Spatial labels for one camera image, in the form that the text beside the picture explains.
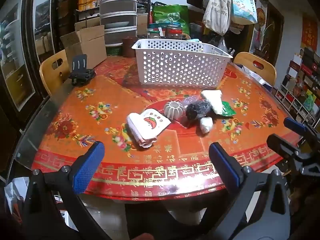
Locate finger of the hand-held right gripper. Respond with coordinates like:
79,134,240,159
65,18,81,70
267,134,300,158
284,117,307,137

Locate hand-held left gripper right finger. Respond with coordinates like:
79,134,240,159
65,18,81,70
200,142,292,240

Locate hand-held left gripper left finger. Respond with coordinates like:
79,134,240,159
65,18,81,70
22,141,110,240

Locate white packet with green label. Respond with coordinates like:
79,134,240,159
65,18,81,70
201,90,224,115

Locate clear plastic bag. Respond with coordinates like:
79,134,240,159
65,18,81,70
182,95,202,109

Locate white perforated plastic basket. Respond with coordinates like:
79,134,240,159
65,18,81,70
131,39,234,88

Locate shelf of boxes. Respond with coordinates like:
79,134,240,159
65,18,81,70
274,47,320,129

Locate small white bundle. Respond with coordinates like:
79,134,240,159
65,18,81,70
199,117,214,134

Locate black plastic bag bundle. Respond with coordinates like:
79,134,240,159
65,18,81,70
185,100,213,121

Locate wooden chair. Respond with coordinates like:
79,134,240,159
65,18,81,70
39,49,71,96
233,52,277,87

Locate white folded cloth chili print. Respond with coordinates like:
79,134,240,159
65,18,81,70
127,108,172,148

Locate white ribbed round object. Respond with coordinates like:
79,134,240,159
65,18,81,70
164,100,186,119

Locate black phone stand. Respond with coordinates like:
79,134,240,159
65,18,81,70
69,54,96,87

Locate dark framed painting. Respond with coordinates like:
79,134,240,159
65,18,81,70
254,2,285,64

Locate green plastic basket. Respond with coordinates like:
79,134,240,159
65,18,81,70
106,45,123,56

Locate open cardboard box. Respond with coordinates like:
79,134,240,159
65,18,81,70
60,25,108,70

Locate brown mug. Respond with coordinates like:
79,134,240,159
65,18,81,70
121,37,138,57

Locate blue and white tote bag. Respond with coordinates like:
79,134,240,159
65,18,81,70
229,0,258,25

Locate white canvas tote bag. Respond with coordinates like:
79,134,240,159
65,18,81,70
202,0,231,36

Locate glass jar red contents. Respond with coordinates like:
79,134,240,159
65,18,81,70
164,25,183,40

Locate plastic drawer tower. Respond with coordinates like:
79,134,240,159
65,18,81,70
99,0,138,47

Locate green shopping bag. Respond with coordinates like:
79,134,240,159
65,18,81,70
152,3,189,34

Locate yellow box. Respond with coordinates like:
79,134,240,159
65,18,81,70
78,0,99,11

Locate red wall hanging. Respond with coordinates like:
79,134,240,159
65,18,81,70
301,17,318,51

